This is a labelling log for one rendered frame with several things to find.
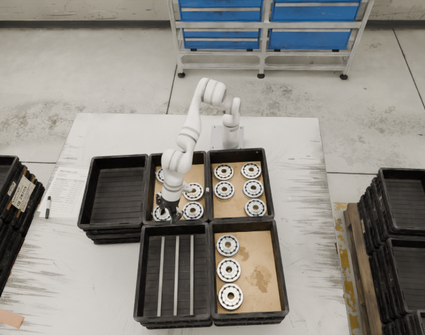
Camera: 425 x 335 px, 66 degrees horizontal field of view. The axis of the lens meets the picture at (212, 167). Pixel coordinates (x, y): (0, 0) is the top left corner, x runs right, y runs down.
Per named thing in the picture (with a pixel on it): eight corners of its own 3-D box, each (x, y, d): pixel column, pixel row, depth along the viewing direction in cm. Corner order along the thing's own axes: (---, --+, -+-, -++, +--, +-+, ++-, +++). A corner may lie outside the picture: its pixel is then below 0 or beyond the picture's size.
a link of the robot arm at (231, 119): (242, 94, 163) (241, 118, 177) (224, 91, 165) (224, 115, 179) (238, 106, 158) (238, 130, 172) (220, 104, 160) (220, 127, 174)
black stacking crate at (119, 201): (99, 169, 180) (91, 157, 171) (153, 166, 180) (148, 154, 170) (85, 237, 158) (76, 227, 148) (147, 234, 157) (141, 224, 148)
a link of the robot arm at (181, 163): (186, 171, 107) (202, 137, 113) (162, 162, 108) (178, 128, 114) (187, 179, 114) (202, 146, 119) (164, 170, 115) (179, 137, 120)
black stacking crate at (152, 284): (147, 235, 157) (142, 225, 148) (209, 232, 156) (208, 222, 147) (139, 326, 135) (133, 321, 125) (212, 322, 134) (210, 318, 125)
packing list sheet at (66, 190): (56, 167, 196) (55, 166, 196) (93, 168, 195) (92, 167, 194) (35, 217, 178) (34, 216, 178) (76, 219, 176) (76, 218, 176)
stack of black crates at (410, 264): (366, 257, 213) (387, 236, 185) (414, 260, 211) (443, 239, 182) (380, 324, 190) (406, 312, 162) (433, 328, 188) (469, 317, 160)
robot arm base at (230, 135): (222, 135, 191) (222, 115, 178) (238, 135, 191) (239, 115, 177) (222, 148, 186) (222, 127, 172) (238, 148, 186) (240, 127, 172)
